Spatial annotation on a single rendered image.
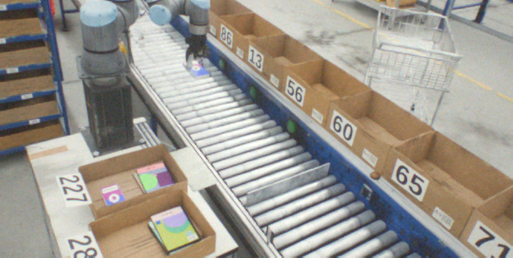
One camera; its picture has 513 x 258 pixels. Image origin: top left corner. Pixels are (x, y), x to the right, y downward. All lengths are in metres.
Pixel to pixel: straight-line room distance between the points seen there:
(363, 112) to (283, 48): 0.79
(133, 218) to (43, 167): 0.56
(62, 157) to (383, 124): 1.58
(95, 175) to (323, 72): 1.37
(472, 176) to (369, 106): 0.61
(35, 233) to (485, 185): 2.42
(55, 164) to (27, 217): 0.93
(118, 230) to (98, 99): 0.60
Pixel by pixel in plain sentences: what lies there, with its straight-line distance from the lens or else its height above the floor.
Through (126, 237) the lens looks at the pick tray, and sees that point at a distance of 1.77.
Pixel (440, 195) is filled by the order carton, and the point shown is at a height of 1.00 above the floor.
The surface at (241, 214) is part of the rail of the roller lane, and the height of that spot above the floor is 0.74.
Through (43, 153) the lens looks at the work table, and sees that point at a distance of 2.25.
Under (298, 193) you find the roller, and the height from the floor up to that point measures 0.74.
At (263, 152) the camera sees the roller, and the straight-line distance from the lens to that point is 2.18.
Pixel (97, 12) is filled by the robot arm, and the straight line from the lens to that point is 1.91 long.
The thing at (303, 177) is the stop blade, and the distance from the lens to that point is 2.01.
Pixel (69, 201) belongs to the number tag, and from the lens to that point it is 1.79.
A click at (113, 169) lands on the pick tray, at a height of 0.78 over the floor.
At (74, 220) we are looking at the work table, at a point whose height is 0.75.
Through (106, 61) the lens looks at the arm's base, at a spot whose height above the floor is 1.21.
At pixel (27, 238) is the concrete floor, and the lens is 2.93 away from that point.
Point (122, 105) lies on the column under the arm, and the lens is 2.09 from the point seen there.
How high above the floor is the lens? 2.08
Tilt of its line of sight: 32 degrees down
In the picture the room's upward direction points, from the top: 6 degrees clockwise
